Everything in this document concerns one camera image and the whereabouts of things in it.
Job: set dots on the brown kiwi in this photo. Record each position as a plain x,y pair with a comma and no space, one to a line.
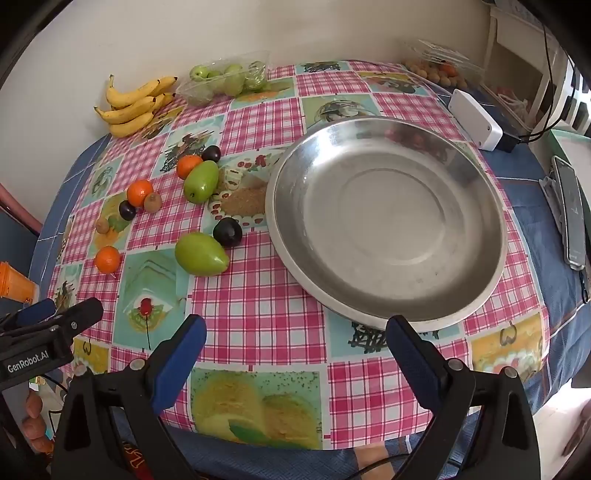
102,226
152,203

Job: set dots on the clear box of brown fruits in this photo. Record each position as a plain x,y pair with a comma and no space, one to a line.
441,65

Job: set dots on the clear tray of green fruits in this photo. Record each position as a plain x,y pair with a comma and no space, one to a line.
228,77

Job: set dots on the dark plum front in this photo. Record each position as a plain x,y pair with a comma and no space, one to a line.
227,232

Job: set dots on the white plastic box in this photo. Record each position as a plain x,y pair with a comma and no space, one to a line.
481,127

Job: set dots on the green mango front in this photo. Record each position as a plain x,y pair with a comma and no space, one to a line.
200,255

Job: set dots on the green mango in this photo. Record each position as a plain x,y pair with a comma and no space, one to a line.
200,255
201,182

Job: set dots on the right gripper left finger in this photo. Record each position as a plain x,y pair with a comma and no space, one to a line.
88,445

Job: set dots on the large steel bowl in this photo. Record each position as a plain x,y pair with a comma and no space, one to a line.
375,217

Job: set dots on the orange mandarin with stem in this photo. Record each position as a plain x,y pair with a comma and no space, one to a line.
107,260

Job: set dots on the yellow banana bunch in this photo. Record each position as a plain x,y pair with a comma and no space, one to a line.
132,111

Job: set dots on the dark plum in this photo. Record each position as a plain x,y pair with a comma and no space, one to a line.
227,232
211,153
127,211

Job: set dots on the smartphone on stand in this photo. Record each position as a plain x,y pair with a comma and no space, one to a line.
563,195

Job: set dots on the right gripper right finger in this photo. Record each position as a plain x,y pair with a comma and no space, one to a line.
504,444

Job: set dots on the black power adapter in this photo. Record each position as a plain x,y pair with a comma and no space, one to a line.
510,137

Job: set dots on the person's left hand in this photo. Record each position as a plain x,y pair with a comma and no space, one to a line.
34,427

